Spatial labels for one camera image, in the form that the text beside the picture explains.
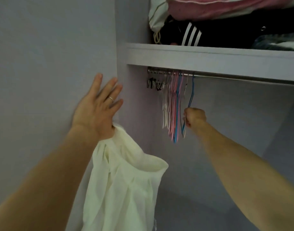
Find person's right hand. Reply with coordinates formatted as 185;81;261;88
184;107;207;129

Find person's left hand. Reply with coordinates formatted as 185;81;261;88
72;73;124;141

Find blue wire clothes hanger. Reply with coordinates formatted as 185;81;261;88
181;73;196;139

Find white sheer garment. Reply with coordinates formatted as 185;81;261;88
81;124;169;231

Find person's left forearm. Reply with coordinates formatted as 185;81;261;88
0;124;112;231

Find person's right forearm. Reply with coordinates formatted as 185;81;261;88
190;120;294;231

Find bunch of pastel clothes hangers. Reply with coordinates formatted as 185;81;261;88
161;71;189;144

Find metal clip hangers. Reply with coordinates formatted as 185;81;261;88
147;72;167;92

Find metal closet rod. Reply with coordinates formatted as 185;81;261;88
148;68;294;87

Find white wardrobe shelf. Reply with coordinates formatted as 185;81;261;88
124;43;294;82

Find black garment with white stripes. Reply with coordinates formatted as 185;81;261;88
158;8;294;49

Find pink blanket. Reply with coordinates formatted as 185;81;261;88
166;0;294;21

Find grey folded clothing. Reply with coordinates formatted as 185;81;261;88
251;32;294;52

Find white drawstring bag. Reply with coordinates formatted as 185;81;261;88
148;0;177;44

